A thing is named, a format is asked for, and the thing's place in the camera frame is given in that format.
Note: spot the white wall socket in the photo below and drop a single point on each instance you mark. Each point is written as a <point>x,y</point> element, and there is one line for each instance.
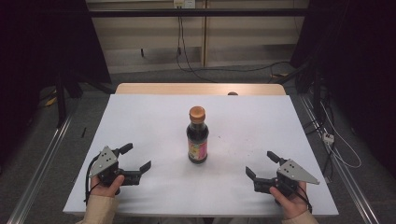
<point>184,3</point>

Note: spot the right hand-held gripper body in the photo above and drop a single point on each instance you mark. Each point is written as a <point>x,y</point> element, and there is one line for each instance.
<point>292,174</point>

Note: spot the black metal stand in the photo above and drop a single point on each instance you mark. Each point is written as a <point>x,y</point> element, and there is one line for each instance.
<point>60,102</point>

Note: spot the dark sauce bottle orange cap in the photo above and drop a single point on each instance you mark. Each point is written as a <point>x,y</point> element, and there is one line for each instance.
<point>197,140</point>

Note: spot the white power strip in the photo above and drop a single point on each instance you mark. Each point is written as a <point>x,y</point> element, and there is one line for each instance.
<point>328,138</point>

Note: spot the person's left hand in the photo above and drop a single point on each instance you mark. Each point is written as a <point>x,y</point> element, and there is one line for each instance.
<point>106,188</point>

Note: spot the white board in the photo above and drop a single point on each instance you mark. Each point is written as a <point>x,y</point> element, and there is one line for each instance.
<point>199,186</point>

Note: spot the black horizontal bar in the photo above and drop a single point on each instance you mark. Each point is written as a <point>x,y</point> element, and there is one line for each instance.
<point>199,12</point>

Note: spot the wooden table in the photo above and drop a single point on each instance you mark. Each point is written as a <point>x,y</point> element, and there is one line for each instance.
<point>174,88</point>

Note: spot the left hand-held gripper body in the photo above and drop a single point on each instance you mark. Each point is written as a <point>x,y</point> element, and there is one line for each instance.
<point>104,161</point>

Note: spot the metal floor rail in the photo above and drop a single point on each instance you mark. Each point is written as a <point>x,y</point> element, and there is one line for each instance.
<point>342,174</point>
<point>40,168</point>

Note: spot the black curtain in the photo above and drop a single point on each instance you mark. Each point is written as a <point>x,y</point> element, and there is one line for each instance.
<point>46,40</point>
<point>358,62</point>

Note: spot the person's right hand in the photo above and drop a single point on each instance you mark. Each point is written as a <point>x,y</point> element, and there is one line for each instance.
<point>291,203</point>

